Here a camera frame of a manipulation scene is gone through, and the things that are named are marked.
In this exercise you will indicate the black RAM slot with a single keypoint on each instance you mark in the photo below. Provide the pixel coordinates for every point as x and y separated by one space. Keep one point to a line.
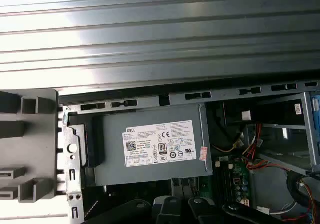
217 184
228 184
223 184

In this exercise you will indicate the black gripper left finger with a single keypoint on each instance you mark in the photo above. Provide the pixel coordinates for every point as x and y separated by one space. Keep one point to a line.
170 209

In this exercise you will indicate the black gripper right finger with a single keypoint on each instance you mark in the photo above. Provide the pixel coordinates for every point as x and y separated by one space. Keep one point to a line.
200 209

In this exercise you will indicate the black open PC case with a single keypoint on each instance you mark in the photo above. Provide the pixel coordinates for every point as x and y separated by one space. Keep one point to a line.
175 98

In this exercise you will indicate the blue plastic drive latch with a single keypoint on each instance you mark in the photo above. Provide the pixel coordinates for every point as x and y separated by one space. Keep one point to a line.
316 129

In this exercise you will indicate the green motherboard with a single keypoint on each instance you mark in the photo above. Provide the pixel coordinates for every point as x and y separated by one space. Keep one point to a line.
242 170

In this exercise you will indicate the metal optical drive cage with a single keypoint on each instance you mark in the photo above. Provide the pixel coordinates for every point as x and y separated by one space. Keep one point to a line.
306 134

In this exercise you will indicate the grey Dell power supply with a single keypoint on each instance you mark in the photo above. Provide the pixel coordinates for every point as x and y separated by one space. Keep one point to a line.
150 124

